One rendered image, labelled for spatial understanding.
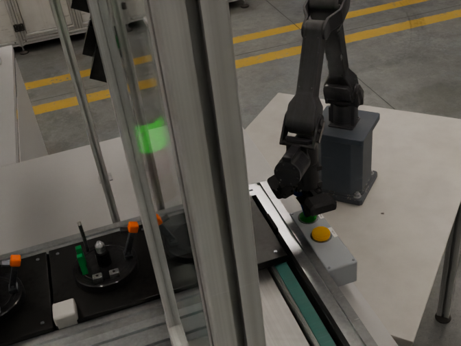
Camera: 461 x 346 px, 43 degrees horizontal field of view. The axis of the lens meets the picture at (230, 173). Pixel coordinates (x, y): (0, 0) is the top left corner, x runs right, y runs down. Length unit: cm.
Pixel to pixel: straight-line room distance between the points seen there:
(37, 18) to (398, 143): 397
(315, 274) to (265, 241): 14
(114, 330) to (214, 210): 95
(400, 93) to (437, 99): 23
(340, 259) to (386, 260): 18
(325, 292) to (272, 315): 12
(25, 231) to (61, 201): 14
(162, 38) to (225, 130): 5
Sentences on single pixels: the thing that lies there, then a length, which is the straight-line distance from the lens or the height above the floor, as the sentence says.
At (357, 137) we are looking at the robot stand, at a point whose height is 106.
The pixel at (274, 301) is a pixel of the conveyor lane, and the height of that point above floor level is 92.
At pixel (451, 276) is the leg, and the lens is 230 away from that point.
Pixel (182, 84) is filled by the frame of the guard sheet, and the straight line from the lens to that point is 25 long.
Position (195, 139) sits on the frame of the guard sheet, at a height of 171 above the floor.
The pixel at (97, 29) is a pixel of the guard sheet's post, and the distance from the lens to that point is 85.
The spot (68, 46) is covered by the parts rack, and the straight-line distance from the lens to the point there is 128.
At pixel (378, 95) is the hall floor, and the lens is 393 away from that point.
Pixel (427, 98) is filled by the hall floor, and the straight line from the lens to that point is 390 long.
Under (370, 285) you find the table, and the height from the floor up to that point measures 86.
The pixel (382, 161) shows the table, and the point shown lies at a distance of 175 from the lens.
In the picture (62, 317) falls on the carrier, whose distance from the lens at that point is 124.
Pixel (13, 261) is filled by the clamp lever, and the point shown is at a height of 107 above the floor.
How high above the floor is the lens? 184
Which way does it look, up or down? 35 degrees down
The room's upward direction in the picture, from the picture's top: 7 degrees counter-clockwise
